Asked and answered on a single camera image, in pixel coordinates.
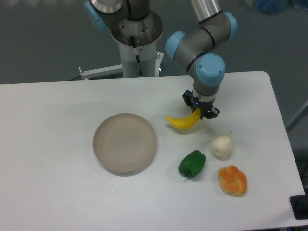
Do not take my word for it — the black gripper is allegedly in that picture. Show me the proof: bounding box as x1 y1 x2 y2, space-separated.
182 90 220 120

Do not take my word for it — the yellow toy banana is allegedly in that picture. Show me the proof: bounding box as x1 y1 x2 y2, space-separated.
165 108 201 129

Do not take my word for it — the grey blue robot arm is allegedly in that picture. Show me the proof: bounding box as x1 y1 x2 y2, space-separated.
84 0 238 119

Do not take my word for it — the white toy garlic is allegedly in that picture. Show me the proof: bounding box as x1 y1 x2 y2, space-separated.
210 131 234 161

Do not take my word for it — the green toy bell pepper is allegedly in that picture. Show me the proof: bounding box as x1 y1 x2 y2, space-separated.
178 150 206 179

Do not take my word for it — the orange toy bread knot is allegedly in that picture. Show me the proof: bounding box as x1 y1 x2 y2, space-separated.
218 165 247 197

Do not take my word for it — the beige round plate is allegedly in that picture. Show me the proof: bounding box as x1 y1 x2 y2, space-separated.
93 113 157 176

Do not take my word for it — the blue plastic bag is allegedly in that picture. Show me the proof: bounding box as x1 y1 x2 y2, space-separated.
255 0 288 14

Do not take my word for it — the black device at table edge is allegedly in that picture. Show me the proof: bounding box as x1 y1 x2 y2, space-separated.
290 195 308 220

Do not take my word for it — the black cable on pedestal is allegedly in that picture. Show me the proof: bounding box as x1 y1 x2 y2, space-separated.
129 35 143 77

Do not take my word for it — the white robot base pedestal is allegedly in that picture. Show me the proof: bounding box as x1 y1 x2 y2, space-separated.
111 10 163 78

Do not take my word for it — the white metal bracket frame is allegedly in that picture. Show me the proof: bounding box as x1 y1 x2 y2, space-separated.
77 51 164 80

